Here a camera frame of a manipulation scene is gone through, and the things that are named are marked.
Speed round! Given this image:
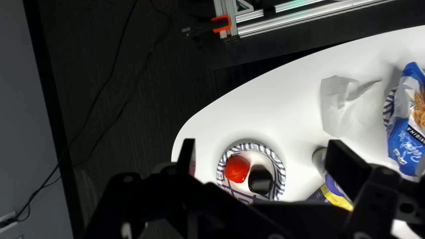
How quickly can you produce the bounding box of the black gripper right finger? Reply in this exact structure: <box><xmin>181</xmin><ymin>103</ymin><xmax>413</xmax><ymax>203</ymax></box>
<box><xmin>324</xmin><ymin>139</ymin><xmax>372</xmax><ymax>205</ymax></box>

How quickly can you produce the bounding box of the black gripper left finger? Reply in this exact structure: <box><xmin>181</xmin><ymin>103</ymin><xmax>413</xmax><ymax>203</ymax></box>
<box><xmin>177</xmin><ymin>138</ymin><xmax>195</xmax><ymax>174</ymax></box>

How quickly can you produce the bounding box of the blue yellow book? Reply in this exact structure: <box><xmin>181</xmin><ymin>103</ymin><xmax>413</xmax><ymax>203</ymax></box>
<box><xmin>310</xmin><ymin>174</ymin><xmax>354</xmax><ymax>211</ymax></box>

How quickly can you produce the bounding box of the crumpled white tissue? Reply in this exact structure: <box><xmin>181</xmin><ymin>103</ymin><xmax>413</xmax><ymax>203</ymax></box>
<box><xmin>320</xmin><ymin>75</ymin><xmax>381</xmax><ymax>136</ymax></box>

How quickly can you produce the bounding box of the red round object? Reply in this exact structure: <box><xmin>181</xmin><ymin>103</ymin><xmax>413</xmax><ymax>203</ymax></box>
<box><xmin>225</xmin><ymin>155</ymin><xmax>250</xmax><ymax>183</ymax></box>

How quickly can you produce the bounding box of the blue white snack bag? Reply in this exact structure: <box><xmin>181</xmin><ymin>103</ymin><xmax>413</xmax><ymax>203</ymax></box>
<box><xmin>383</xmin><ymin>62</ymin><xmax>425</xmax><ymax>176</ymax></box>

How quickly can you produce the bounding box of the black small cup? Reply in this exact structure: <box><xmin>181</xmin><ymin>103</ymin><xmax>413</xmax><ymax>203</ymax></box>
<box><xmin>249</xmin><ymin>164</ymin><xmax>274</xmax><ymax>195</ymax></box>

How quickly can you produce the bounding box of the black hanging cable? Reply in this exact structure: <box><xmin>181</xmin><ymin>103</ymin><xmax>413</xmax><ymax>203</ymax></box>
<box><xmin>12</xmin><ymin>0</ymin><xmax>178</xmax><ymax>223</ymax></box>

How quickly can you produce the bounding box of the aluminium frame rail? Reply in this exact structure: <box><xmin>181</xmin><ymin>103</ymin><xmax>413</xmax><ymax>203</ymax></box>
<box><xmin>213</xmin><ymin>0</ymin><xmax>393</xmax><ymax>38</ymax></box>

